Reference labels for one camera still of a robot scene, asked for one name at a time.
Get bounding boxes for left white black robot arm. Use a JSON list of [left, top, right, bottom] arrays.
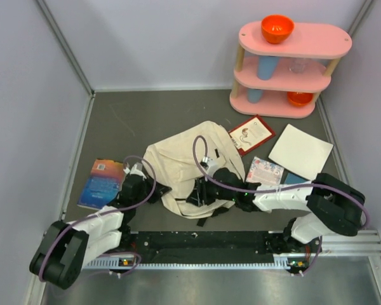
[[29, 174, 172, 290]]

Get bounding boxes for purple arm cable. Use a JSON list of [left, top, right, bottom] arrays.
[[192, 135, 371, 277], [37, 154, 157, 283]]

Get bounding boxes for blue cup on bottom shelf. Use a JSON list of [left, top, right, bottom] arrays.
[[247, 88, 263, 104]]

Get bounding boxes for red cover book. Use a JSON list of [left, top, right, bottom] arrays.
[[229, 115, 276, 156]]

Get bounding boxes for clear glass on middle shelf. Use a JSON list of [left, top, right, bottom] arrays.
[[289, 58, 309, 74]]

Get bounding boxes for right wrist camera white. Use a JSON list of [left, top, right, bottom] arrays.
[[200, 156, 222, 176]]

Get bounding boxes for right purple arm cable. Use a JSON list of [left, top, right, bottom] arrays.
[[192, 135, 371, 277]]

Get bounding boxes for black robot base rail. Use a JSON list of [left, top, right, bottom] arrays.
[[118, 231, 288, 264]]

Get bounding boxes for white square notebook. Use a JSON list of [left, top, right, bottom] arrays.
[[269, 124, 333, 180]]

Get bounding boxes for pink three-tier shelf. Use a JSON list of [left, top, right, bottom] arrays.
[[230, 21, 352, 119]]

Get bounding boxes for orange bowl on bottom shelf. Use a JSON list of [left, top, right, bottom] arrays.
[[286, 91, 314, 107]]

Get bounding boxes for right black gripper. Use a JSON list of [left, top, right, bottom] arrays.
[[187, 172, 237, 207]]

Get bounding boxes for floral pink white book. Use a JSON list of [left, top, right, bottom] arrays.
[[246, 157, 284, 186]]

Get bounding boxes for orange bowl on shelf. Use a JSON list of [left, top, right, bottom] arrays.
[[286, 91, 314, 107], [261, 15, 295, 44]]

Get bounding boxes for blue cup on middle shelf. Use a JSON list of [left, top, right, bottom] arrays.
[[257, 55, 279, 80]]

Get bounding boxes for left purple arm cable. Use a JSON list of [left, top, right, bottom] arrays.
[[37, 154, 157, 283]]

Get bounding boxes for blue orange paperback book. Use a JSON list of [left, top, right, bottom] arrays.
[[77, 159, 125, 210]]

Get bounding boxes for blue cup on shelf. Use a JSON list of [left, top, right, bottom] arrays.
[[247, 88, 263, 104], [257, 55, 279, 80]]

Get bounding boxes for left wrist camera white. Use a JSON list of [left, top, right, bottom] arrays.
[[123, 162, 147, 179]]

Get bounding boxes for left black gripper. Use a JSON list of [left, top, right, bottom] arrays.
[[133, 173, 171, 207]]

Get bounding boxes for cream canvas student backpack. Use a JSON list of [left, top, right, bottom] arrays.
[[144, 121, 245, 219]]

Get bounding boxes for orange bowl on top shelf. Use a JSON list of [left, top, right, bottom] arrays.
[[261, 15, 295, 44]]

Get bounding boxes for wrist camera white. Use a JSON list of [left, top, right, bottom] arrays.
[[200, 156, 222, 176], [123, 162, 147, 179]]

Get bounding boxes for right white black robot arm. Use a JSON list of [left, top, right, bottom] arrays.
[[186, 168, 365, 254]]

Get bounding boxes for small blue notebook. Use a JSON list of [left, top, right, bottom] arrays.
[[284, 173, 310, 184]]

